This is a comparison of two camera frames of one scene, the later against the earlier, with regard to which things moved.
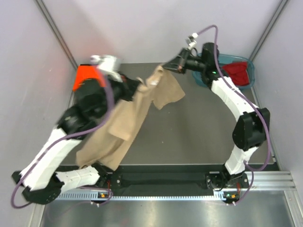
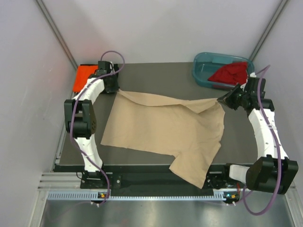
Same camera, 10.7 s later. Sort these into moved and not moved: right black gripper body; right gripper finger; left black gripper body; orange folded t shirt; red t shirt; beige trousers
Moved: beige trousers; left black gripper body; right black gripper body; right gripper finger
Not moved: red t shirt; orange folded t shirt
